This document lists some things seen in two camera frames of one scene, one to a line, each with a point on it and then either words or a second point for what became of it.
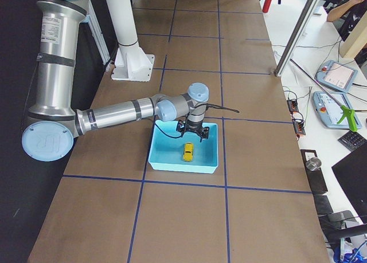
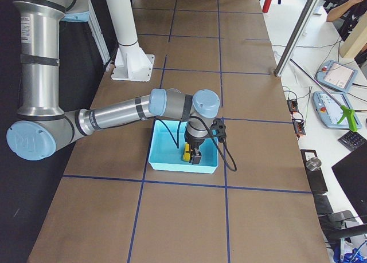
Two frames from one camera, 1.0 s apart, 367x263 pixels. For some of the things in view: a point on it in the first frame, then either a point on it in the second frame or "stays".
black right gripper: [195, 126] → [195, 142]
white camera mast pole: [119, 4] stays
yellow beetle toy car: [188, 152] stays
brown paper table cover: [110, 207] stays
